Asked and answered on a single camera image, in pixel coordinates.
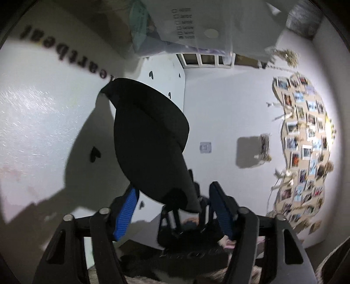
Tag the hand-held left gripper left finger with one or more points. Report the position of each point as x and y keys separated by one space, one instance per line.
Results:
x=125 y=215

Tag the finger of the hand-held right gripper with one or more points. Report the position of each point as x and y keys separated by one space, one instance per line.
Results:
x=168 y=224
x=196 y=188

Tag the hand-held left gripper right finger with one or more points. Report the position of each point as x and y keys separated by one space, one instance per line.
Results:
x=221 y=213

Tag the black cap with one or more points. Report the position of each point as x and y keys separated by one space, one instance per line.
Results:
x=147 y=136

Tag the clear plastic container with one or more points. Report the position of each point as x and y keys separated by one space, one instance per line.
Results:
x=158 y=46

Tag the person's right hand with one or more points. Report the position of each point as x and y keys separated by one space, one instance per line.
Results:
x=227 y=242

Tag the photo board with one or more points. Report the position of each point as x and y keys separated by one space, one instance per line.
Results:
x=303 y=147

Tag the grey furry clothing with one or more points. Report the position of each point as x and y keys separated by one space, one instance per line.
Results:
x=333 y=267

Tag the black and white drawer unit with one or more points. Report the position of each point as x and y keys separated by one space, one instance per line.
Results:
x=202 y=58

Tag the dried flowers in vase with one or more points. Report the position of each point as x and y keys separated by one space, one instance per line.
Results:
x=287 y=56

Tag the grey plastic mailer bag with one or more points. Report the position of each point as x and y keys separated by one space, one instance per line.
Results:
x=207 y=21

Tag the silver foil sheet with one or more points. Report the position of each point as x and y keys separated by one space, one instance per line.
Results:
x=303 y=19

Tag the grey wall plate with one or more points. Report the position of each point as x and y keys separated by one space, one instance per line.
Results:
x=205 y=147

